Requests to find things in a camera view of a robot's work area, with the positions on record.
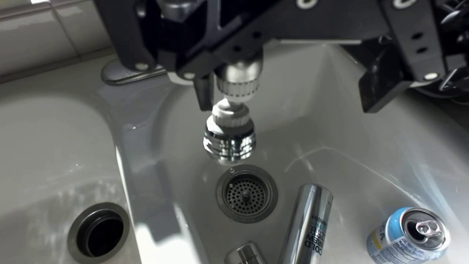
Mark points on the chrome kitchen faucet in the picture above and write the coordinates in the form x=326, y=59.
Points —
x=228, y=139

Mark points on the blue soda can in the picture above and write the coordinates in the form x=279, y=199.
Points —
x=404, y=236

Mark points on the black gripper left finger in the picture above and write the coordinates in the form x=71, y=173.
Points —
x=202, y=53

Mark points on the white double basin sink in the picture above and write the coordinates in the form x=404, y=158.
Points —
x=341, y=161

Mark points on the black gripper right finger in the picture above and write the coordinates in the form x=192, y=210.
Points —
x=385, y=78

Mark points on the slim silver can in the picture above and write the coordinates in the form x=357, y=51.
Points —
x=246, y=254
x=307, y=224

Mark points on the black disposal drain opening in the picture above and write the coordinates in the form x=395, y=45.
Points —
x=96, y=235

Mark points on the metal sink strainer drain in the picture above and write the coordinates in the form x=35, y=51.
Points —
x=246, y=194

